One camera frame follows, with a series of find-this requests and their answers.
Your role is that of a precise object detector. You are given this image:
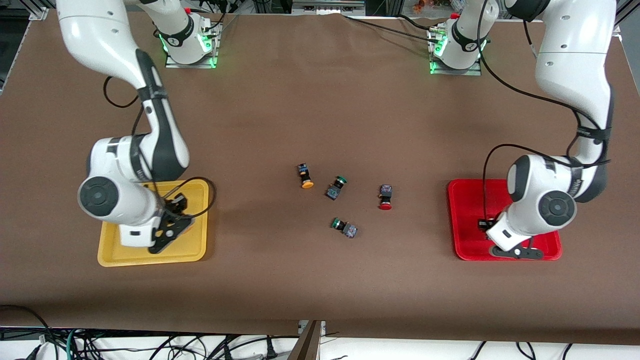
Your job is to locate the red plastic tray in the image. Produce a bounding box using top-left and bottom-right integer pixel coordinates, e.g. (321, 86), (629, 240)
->
(447, 178), (563, 262)

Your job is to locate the yellow plastic tray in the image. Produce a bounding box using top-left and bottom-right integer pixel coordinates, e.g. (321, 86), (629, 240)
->
(97, 179), (210, 268)

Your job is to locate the brown table cover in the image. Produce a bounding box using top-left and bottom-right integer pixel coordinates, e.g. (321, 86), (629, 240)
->
(0, 10), (640, 346)

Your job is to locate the metal table support beam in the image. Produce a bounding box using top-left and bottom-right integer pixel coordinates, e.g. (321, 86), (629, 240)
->
(287, 320), (324, 360)

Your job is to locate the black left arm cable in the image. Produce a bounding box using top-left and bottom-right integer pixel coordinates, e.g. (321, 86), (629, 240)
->
(477, 0), (613, 226)

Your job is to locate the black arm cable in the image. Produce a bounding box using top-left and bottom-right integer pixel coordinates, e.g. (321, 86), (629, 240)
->
(102, 75), (217, 217)
(477, 0), (613, 226)

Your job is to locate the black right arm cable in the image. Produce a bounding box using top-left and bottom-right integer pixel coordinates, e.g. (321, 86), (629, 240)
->
(102, 75), (217, 217)

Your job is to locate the green push button switch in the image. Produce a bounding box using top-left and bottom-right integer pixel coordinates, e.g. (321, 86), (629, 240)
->
(331, 217), (359, 239)
(325, 175), (349, 201)

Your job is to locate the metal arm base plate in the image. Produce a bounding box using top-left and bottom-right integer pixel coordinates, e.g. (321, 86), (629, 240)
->
(429, 25), (484, 77)
(164, 22), (219, 70)

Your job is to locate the black power plug cable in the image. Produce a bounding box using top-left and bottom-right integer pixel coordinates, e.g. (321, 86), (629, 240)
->
(259, 334), (280, 360)

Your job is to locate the white bracket under table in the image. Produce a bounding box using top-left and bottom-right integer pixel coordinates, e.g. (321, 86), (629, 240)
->
(298, 320), (327, 337)

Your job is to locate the black looping floor cable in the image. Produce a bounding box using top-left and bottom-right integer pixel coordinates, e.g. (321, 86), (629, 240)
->
(0, 304), (52, 360)

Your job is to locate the black cable on table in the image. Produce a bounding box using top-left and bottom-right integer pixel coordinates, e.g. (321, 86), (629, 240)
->
(344, 14), (442, 45)

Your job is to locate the metal corner bracket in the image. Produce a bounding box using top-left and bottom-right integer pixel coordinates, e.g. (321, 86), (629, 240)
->
(27, 6), (56, 22)

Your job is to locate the aluminium frame profile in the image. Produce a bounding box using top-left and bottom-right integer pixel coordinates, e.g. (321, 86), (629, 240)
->
(291, 0), (367, 17)

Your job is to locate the aluminium corner post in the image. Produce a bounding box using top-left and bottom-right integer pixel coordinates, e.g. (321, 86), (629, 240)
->
(614, 0), (640, 37)

